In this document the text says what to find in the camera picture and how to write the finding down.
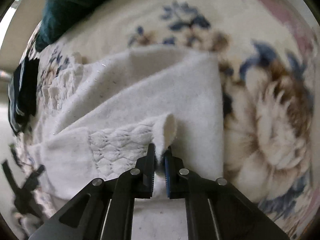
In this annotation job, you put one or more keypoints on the dark teal plush garment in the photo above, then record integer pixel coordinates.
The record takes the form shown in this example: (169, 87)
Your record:
(61, 15)

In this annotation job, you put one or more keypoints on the navy striped folded garment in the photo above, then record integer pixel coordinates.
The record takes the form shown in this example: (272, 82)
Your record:
(22, 94)

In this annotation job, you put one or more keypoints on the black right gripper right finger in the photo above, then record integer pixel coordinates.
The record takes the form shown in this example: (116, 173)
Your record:
(215, 209)

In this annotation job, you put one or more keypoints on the white knit sweater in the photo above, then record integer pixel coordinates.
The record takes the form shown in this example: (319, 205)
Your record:
(95, 120)

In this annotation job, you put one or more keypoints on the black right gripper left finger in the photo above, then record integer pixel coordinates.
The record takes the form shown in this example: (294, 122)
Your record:
(103, 209)

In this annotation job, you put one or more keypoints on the floral fleece blanket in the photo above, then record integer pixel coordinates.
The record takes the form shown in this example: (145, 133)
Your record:
(266, 64)

